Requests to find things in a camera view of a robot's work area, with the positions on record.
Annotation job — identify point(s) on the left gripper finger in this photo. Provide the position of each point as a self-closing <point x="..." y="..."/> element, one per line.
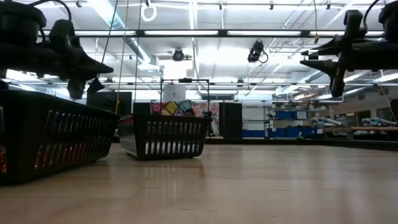
<point x="91" y="65"/>
<point x="95" y="86"/>

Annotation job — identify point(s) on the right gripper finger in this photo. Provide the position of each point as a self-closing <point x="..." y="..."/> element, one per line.
<point x="329" y="47"/>
<point x="326" y="66"/>

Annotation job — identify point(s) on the black slotted plastic basket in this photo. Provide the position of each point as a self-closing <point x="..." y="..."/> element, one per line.
<point x="168" y="119"/>
<point x="31" y="105"/>

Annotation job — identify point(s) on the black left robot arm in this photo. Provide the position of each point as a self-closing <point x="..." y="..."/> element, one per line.
<point x="18" y="21"/>

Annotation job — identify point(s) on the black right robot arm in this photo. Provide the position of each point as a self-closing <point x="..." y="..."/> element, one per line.
<point x="390" y="18"/>

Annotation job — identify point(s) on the black monitor screen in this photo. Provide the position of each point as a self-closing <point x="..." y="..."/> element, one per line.
<point x="105" y="101"/>

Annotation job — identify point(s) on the black upright panel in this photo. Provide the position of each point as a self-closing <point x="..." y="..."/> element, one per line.
<point x="230" y="119"/>
<point x="141" y="107"/>

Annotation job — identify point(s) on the shelf with blue bins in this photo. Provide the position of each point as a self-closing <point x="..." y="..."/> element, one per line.
<point x="286" y="132"/>

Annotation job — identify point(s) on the colourful items in basket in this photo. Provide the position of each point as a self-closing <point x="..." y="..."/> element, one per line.
<point x="171" y="107"/>

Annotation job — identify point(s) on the white cylinder tank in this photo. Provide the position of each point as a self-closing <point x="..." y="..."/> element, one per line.
<point x="174" y="92"/>

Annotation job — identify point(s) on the round black ceiling fixture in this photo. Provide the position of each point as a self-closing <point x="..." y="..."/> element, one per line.
<point x="178" y="55"/>

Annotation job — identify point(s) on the person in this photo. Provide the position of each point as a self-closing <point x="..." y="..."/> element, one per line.
<point x="207" y="115"/>
<point x="189" y="112"/>

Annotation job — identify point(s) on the black ceiling camera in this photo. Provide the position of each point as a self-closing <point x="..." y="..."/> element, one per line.
<point x="255" y="51"/>

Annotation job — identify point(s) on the black metal rack frame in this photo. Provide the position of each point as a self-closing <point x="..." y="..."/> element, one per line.
<point x="185" y="80"/>

